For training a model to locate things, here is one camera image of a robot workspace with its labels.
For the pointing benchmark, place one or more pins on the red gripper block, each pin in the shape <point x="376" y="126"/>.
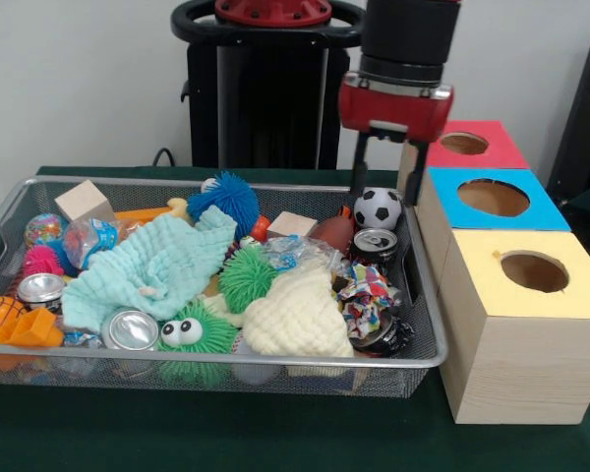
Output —
<point x="393" y="110"/>

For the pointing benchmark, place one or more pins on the wooden box with three holes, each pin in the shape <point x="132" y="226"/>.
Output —
<point x="521" y="364"/>

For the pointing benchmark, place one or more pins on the black white soccer ball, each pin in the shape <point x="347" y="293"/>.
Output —
<point x="378" y="209"/>

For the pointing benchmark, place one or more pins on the colourful spotted cloth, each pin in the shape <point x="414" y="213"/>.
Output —
<point x="366" y="300"/>

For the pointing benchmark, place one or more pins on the blue spiky ball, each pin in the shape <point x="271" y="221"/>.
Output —
<point x="226" y="196"/>

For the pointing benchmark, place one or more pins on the cream waffle cloth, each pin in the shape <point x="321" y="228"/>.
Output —
<point x="295" y="317"/>

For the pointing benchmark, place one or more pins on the green spiky ball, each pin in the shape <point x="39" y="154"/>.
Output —
<point x="246" y="277"/>

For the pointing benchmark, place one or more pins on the black upright panel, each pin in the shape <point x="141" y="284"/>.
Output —
<point x="582" y="113"/>

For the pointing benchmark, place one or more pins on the green spiky toy with eyes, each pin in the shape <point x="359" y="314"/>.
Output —
<point x="206" y="329"/>

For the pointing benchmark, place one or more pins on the mint waffle cloth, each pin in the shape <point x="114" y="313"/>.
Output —
<point x="152" y="265"/>

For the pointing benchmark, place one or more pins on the silver drink can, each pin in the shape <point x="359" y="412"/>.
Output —
<point x="130" y="330"/>

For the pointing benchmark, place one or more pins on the plain wooden cube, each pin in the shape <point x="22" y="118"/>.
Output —
<point x="83" y="201"/>

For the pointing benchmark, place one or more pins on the orange toy basketball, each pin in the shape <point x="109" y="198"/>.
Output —
<point x="0" y="314"/>

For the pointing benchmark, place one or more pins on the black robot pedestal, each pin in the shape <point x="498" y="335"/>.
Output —
<point x="270" y="98"/>

